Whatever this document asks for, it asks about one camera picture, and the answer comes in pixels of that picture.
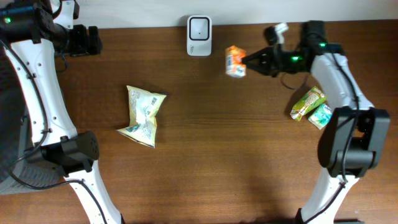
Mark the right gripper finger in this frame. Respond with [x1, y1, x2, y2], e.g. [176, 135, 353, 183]
[242, 47, 268, 62]
[246, 63, 268, 75]

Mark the orange small carton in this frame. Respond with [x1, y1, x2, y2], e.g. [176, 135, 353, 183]
[226, 45, 246, 78]

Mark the green snack tube packet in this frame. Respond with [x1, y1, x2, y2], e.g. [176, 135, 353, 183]
[290, 86, 328, 121]

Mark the teal tissue pack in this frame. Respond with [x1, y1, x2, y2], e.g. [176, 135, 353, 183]
[308, 103, 332, 129]

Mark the beige snack bag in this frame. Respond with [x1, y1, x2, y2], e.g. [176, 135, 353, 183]
[116, 85, 167, 148]

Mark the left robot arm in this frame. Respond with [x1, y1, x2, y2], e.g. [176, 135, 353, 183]
[1, 1, 124, 223]

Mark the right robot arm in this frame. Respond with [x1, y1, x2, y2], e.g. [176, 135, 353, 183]
[242, 21, 391, 223]

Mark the white barcode scanner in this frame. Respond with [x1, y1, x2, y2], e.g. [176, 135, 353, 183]
[187, 15, 213, 57]

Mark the dark grey plastic basket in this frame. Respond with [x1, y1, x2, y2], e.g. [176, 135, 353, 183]
[1, 54, 60, 195]

